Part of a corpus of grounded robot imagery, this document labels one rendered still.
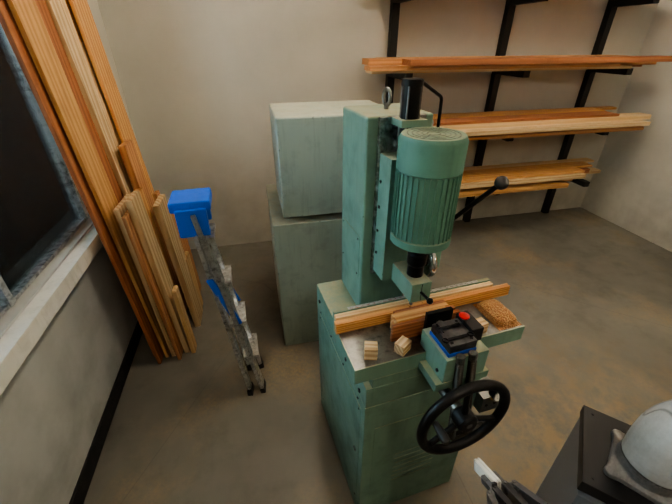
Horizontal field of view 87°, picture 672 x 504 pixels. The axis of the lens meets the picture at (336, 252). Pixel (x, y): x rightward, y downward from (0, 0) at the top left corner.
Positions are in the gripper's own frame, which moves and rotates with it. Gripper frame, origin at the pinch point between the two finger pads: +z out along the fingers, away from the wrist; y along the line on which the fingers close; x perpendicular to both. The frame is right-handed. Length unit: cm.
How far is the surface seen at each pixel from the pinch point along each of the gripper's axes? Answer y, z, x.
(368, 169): 1, 49, -68
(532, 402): -96, 83, 66
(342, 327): 16, 46, -20
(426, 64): -105, 184, -137
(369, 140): 1, 46, -77
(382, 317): 2, 46, -21
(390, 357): 5.9, 33.8, -13.2
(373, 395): 11.4, 37.0, -0.2
